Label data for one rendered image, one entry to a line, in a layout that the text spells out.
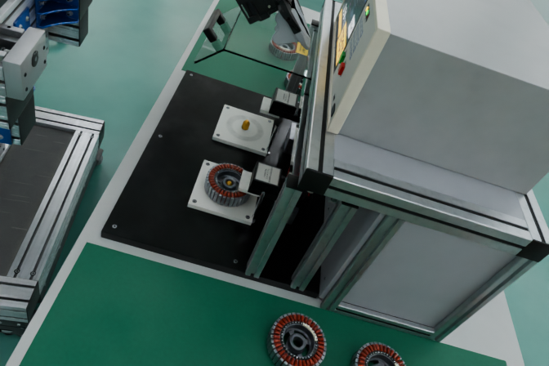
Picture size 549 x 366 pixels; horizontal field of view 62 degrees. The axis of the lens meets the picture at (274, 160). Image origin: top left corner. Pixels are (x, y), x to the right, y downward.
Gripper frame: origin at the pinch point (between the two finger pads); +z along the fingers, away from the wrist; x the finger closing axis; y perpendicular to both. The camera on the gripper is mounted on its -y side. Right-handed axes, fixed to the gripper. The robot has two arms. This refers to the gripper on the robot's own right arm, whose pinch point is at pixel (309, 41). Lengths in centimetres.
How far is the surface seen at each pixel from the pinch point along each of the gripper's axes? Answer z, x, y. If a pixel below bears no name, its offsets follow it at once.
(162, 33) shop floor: 34, -182, 134
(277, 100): 19.1, -17.7, 19.3
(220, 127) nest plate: 20.5, -17.3, 37.4
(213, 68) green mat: 17, -49, 46
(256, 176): 22.2, 5.8, 23.0
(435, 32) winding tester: 3.4, 8.1, -21.2
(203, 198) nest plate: 21.6, 8.5, 36.3
